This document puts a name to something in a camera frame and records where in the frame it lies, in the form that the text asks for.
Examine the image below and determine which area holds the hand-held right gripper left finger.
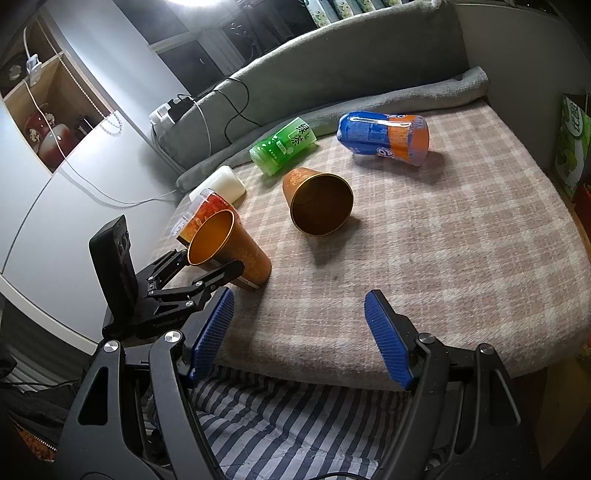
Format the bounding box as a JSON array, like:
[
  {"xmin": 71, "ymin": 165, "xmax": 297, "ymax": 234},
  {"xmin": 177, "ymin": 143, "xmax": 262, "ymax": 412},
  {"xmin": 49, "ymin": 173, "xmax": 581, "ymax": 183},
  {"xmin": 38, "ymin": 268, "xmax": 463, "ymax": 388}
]
[{"xmin": 44, "ymin": 286, "xmax": 236, "ymax": 480}]

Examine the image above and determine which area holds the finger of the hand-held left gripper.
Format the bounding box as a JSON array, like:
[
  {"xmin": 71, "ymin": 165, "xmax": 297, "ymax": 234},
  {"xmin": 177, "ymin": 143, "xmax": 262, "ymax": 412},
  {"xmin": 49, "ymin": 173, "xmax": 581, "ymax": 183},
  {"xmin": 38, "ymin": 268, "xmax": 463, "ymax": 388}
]
[
  {"xmin": 136, "ymin": 248, "xmax": 190, "ymax": 292},
  {"xmin": 150, "ymin": 259, "xmax": 245, "ymax": 306}
]

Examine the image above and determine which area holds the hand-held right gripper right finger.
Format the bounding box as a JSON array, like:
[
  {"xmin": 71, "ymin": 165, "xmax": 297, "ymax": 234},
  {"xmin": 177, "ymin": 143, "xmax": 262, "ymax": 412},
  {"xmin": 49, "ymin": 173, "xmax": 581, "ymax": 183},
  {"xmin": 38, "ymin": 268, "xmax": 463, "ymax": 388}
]
[{"xmin": 364, "ymin": 290, "xmax": 541, "ymax": 480}]

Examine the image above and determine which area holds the orange metallic cup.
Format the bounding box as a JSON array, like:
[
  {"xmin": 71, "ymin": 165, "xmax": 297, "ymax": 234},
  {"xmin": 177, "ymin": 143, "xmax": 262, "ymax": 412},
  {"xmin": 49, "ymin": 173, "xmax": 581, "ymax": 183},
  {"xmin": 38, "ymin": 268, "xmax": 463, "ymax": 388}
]
[{"xmin": 187, "ymin": 209, "xmax": 273, "ymax": 291}]

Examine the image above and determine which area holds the clear cup with red print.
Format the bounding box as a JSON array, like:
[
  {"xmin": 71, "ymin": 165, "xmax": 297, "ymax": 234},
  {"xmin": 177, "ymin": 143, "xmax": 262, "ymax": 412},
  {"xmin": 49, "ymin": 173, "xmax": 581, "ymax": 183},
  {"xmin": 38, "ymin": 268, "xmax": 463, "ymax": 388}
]
[{"xmin": 168, "ymin": 188, "xmax": 242, "ymax": 246}]

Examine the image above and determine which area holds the orange paper cup centre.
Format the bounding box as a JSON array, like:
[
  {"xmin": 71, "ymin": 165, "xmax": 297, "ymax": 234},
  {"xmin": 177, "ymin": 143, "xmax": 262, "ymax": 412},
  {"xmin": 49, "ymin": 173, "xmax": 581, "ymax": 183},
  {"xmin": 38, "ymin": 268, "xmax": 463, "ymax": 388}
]
[{"xmin": 282, "ymin": 167, "xmax": 355, "ymax": 236}]

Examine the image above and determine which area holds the pink plaid blanket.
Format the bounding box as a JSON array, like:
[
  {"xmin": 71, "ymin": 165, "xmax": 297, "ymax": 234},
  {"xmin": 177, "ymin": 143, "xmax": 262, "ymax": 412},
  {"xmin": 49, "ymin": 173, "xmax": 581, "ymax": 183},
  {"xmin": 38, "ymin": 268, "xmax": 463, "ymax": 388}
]
[{"xmin": 148, "ymin": 99, "xmax": 591, "ymax": 394}]

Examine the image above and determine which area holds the white plastic bottle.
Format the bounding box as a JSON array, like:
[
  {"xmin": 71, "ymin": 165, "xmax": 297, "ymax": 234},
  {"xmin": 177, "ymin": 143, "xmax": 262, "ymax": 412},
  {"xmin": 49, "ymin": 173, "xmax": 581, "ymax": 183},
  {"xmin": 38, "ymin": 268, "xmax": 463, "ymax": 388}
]
[{"xmin": 189, "ymin": 165, "xmax": 247, "ymax": 204}]

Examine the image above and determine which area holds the striped bed sheet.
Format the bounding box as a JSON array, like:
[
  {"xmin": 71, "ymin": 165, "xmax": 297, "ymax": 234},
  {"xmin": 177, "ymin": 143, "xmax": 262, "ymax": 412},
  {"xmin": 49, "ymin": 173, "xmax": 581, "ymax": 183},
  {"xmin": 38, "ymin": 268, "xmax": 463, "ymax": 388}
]
[{"xmin": 139, "ymin": 360, "xmax": 419, "ymax": 480}]

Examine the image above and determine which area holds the red ceramic jar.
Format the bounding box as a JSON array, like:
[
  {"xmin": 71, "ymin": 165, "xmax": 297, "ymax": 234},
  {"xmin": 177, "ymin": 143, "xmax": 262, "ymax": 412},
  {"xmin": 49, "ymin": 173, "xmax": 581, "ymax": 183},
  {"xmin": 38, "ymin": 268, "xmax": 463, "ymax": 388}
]
[{"xmin": 23, "ymin": 108, "xmax": 75, "ymax": 169}]

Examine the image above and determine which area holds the white power strip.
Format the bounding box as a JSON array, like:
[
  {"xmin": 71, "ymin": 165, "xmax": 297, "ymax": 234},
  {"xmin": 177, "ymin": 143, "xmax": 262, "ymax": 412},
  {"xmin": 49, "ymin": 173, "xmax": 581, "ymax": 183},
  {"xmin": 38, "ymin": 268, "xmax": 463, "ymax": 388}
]
[{"xmin": 150, "ymin": 95, "xmax": 198, "ymax": 128}]

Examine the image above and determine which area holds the dark bag with orange trim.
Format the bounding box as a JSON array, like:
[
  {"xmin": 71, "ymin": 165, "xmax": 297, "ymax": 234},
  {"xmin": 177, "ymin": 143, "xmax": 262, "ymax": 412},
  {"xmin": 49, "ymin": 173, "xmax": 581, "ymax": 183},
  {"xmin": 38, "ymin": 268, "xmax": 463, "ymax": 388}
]
[{"xmin": 0, "ymin": 360, "xmax": 63, "ymax": 464}]

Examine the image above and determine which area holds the wooden shelf cabinet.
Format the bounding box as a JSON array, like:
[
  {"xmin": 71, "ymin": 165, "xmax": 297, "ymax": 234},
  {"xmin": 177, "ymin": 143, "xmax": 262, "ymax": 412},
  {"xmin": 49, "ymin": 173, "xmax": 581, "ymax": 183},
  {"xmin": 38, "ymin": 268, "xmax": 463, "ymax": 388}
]
[{"xmin": 0, "ymin": 9, "xmax": 124, "ymax": 177}]

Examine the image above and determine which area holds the grey folded blanket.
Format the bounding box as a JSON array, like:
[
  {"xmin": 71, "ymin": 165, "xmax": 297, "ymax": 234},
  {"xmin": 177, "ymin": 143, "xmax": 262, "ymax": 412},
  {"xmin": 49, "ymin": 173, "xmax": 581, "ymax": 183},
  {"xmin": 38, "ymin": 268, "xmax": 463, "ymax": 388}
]
[{"xmin": 175, "ymin": 66, "xmax": 489, "ymax": 193}]

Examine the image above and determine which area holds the green printed carton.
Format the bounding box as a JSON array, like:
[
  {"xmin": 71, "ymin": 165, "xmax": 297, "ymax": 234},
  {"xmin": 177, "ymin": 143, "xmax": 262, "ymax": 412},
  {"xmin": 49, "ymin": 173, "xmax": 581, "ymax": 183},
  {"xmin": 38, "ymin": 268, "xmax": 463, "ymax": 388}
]
[{"xmin": 553, "ymin": 91, "xmax": 591, "ymax": 200}]

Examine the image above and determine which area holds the white cable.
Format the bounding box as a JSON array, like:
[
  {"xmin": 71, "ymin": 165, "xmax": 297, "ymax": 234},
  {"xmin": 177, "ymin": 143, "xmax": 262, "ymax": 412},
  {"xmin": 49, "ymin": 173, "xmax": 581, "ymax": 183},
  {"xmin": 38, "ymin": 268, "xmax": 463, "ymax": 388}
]
[{"xmin": 23, "ymin": 25, "xmax": 213, "ymax": 205}]

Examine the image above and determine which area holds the white beaded cord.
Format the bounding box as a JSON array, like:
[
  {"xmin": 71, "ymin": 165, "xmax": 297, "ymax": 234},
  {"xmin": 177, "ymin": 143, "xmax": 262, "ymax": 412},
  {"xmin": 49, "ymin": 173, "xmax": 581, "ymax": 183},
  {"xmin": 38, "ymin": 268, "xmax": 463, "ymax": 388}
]
[{"xmin": 34, "ymin": 21, "xmax": 123, "ymax": 136}]

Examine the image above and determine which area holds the white wall charger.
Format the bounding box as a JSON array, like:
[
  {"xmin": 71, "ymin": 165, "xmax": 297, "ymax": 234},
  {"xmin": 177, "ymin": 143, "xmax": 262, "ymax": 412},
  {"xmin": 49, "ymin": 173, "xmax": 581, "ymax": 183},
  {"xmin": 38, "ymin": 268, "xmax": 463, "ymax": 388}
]
[{"xmin": 25, "ymin": 54, "xmax": 43, "ymax": 86}]

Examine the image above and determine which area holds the grey padded bed rail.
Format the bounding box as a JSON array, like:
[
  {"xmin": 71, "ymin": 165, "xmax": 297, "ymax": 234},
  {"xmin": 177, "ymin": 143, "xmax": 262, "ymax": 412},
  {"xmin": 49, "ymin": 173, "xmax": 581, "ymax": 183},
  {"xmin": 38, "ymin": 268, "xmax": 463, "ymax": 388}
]
[{"xmin": 151, "ymin": 0, "xmax": 468, "ymax": 172}]

